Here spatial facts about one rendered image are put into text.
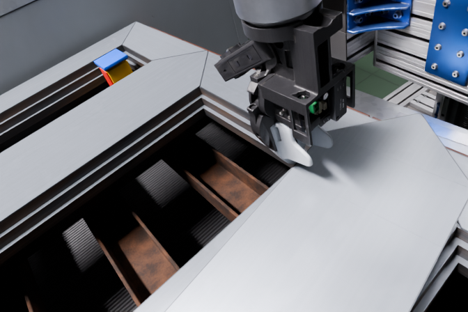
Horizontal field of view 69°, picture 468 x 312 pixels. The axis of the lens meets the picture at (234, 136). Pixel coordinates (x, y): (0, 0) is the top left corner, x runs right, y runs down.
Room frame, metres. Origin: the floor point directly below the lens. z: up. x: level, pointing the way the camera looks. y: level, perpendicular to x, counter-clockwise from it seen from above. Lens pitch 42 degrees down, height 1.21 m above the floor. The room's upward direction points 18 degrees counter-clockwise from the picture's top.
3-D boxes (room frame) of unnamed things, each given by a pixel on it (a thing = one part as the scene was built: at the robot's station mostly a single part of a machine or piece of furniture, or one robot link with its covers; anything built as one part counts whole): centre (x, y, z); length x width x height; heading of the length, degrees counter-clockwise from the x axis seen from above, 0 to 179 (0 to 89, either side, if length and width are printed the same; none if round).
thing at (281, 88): (0.28, -0.08, 1.02); 0.09 x 0.08 x 0.12; 29
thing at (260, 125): (0.29, -0.05, 0.96); 0.05 x 0.02 x 0.09; 119
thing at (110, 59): (0.74, 0.21, 0.88); 0.06 x 0.06 x 0.02; 29
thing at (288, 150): (0.27, -0.06, 0.91); 0.06 x 0.03 x 0.09; 29
